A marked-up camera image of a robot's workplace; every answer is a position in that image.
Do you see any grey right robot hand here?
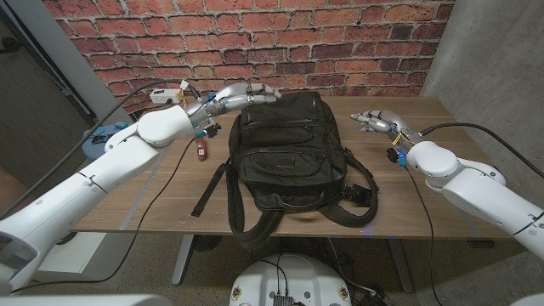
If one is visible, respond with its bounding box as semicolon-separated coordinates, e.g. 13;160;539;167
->
349;109;424;155

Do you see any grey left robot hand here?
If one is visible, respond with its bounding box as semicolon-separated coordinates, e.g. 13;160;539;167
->
185;82;282;129

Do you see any black backpack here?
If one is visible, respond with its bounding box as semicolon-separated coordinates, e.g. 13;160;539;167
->
190;90;381;252

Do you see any white power strip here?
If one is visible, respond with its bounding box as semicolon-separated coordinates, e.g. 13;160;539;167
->
149;88;185;105

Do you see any blue round stool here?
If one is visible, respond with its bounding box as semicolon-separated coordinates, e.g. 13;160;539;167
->
81;122;131;162

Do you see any black round fan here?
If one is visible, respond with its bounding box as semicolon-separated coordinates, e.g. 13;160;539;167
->
190;235;224;253

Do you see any grey table leg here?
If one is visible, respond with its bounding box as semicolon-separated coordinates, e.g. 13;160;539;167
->
171;234;196;286
387;238;414;293

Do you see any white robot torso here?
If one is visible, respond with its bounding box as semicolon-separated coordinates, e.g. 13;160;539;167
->
228;252;353;306

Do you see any person's bare leg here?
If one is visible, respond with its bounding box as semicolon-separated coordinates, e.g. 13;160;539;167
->
0;167;29;216

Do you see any printed brick wall backdrop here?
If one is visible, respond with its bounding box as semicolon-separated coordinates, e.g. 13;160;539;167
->
42;0;455;115

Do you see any black power strip cable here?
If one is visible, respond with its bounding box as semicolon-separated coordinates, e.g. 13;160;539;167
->
139;99;173;112

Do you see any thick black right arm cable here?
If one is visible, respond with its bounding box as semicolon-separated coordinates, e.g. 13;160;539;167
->
418;122;544;179

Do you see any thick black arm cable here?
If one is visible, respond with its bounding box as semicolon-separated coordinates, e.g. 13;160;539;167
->
0;79;201;220
418;122;544;179

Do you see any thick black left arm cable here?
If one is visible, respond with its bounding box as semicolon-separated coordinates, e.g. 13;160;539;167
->
0;79;201;220

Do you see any black door handle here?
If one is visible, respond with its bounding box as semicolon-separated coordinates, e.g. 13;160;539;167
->
0;37;22;54

